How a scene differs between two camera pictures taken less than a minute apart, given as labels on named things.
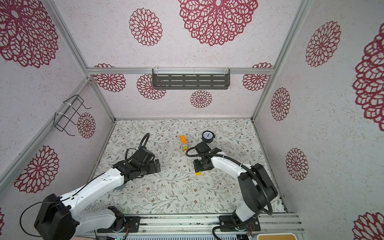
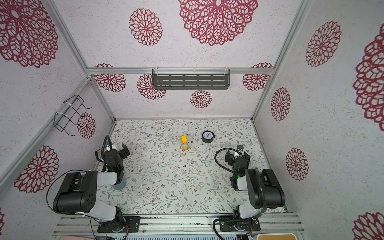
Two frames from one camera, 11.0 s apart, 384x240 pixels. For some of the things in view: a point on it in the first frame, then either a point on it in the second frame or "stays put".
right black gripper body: (199, 165) to (231, 158)
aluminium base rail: (203, 224) stays put
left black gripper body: (150, 168) to (123, 153)
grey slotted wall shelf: (190, 78) stays put
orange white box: (276, 236) stays put
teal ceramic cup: (119, 187) stays put
